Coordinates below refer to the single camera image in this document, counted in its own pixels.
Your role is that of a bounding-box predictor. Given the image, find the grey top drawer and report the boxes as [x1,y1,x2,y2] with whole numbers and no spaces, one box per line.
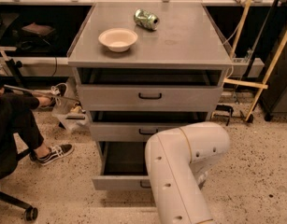
[78,85,222,112]

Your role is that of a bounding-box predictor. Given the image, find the crushed green soda can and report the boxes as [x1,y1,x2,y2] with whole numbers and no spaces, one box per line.
[134,8,160,31]

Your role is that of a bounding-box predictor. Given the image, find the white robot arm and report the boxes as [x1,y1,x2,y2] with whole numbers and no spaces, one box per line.
[145,122,230,224]

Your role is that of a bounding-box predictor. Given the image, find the black rolling cabinet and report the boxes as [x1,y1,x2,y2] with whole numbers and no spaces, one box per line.
[260,21,287,121]

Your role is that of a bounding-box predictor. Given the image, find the clear plastic bin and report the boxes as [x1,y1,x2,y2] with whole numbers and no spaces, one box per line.
[51,103,89,133]

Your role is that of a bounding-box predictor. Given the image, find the grey bottom drawer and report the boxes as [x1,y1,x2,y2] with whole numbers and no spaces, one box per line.
[93,141,151,190]

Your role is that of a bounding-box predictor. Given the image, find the black white sneaker near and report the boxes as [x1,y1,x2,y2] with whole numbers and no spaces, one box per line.
[36,144,74,166]

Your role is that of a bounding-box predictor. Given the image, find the black white sneaker far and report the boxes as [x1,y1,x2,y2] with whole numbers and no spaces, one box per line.
[37,83,67,108]

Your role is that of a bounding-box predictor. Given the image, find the black office chair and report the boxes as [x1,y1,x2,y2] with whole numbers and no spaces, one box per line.
[0,148,38,222]

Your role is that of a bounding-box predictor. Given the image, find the grey middle drawer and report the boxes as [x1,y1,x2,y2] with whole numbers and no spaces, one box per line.
[90,122,185,142]

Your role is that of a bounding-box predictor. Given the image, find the black white sneaker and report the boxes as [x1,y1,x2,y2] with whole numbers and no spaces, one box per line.
[36,144,74,166]
[37,83,67,108]

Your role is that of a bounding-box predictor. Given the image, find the dark box on shelf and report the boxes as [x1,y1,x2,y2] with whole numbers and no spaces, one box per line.
[22,22,56,40]

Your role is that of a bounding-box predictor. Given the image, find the wooden easel frame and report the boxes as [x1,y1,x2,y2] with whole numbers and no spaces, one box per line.
[223,0,287,123]

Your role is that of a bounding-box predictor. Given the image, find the grey drawer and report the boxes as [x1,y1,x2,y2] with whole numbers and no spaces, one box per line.
[93,141,151,190]
[78,85,222,112]
[90,122,185,142]

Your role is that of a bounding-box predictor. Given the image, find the grey drawer cabinet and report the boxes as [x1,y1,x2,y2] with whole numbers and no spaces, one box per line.
[66,1,234,163]

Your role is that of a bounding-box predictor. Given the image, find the seated person in black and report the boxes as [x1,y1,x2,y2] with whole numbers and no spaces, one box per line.
[0,88,50,175]

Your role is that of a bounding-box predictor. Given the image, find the thin metal rod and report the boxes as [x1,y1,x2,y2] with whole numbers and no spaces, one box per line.
[4,85,79,102]

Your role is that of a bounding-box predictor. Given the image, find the black clamp on floor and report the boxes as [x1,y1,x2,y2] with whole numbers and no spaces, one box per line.
[212,105,234,125]

